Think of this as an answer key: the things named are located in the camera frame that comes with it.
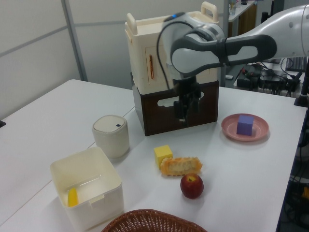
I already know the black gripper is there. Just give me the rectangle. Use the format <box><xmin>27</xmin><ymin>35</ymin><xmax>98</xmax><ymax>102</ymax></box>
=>
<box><xmin>172</xmin><ymin>78</ymin><xmax>202</xmax><ymax>122</ymax></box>

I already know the purple cube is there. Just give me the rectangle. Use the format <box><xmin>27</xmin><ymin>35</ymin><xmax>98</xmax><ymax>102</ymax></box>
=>
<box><xmin>236</xmin><ymin>115</ymin><xmax>255</xmax><ymax>136</ymax></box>

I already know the pink plate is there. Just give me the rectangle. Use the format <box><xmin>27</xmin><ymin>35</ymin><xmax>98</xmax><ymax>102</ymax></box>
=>
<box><xmin>221</xmin><ymin>113</ymin><xmax>269</xmax><ymax>142</ymax></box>

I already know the yellow cube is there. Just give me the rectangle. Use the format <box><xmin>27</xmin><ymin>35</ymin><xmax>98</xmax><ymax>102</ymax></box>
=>
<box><xmin>154</xmin><ymin>144</ymin><xmax>173</xmax><ymax>166</ymax></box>

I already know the dark brown wooden crate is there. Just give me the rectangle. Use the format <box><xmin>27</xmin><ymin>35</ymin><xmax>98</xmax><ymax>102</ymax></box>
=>
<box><xmin>132</xmin><ymin>79</ymin><xmax>220</xmax><ymax>137</ymax></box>

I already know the orange toy corn pastry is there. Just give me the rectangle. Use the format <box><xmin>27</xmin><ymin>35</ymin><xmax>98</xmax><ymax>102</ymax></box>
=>
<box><xmin>160</xmin><ymin>156</ymin><xmax>204</xmax><ymax>177</ymax></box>

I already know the red toy apple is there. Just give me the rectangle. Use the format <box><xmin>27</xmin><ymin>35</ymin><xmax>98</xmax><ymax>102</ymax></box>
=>
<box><xmin>180</xmin><ymin>174</ymin><xmax>204</xmax><ymax>200</ymax></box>

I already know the cream round lidded canister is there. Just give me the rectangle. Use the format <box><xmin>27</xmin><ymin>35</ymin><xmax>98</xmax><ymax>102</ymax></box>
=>
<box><xmin>92</xmin><ymin>115</ymin><xmax>130</xmax><ymax>159</ymax></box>

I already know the black keyboard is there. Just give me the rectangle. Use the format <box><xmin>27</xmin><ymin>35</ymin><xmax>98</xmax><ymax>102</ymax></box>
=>
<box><xmin>285</xmin><ymin>57</ymin><xmax>308</xmax><ymax>72</ymax></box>

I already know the brown wicker basket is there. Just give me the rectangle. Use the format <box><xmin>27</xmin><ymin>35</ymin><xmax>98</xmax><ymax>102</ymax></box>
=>
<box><xmin>101</xmin><ymin>209</ymin><xmax>208</xmax><ymax>232</ymax></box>

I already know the white square plastic container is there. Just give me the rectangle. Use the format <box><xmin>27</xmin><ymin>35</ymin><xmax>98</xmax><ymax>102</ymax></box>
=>
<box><xmin>50</xmin><ymin>146</ymin><xmax>125</xmax><ymax>231</ymax></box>

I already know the yellow toy banana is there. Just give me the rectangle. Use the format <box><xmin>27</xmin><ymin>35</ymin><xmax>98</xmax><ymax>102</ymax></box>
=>
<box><xmin>68</xmin><ymin>188</ymin><xmax>79</xmax><ymax>207</ymax></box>

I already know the copper cabinet door handle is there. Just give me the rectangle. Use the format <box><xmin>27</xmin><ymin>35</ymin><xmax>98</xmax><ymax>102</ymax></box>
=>
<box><xmin>149</xmin><ymin>55</ymin><xmax>155</xmax><ymax>80</ymax></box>

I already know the cream toy cabinet with handles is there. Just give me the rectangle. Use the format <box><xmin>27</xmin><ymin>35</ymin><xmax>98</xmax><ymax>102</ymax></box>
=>
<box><xmin>125</xmin><ymin>1</ymin><xmax>219</xmax><ymax>95</ymax></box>

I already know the black electronics box with cables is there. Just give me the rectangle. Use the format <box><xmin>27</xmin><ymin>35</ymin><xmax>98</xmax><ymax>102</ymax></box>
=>
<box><xmin>236</xmin><ymin>63</ymin><xmax>288</xmax><ymax>92</ymax></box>

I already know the black desk clamp mount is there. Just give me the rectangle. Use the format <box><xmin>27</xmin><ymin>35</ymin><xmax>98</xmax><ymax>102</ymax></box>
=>
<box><xmin>294</xmin><ymin>70</ymin><xmax>309</xmax><ymax>107</ymax></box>

